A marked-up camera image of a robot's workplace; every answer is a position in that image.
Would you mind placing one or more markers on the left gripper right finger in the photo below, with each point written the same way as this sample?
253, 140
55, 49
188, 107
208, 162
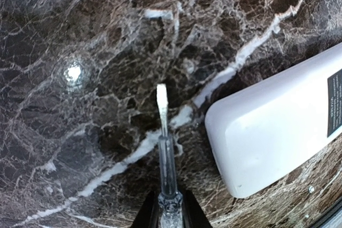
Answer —
193, 215

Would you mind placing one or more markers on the white remote control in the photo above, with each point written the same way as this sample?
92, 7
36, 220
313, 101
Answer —
263, 132

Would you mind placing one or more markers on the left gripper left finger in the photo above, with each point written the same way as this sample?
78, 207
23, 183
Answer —
147, 216

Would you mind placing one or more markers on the clear handle screwdriver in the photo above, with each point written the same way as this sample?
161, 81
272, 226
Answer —
170, 199

